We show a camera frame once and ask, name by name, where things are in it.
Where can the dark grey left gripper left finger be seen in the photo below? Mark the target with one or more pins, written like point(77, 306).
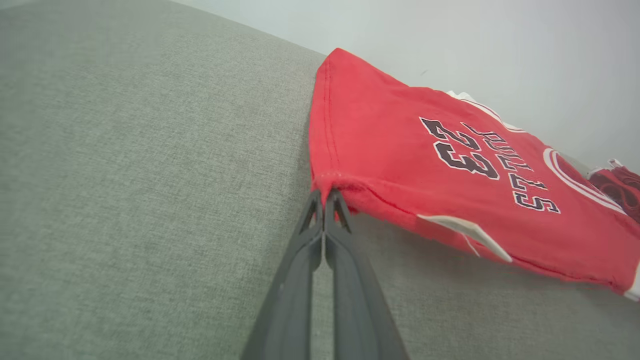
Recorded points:
point(290, 300)

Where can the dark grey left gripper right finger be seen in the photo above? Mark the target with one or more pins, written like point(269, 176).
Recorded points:
point(360, 310)

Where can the red basketball jersey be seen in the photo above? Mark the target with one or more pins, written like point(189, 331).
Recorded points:
point(400, 150)

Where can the red shorts white waistband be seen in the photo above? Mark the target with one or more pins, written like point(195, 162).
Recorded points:
point(622, 187)

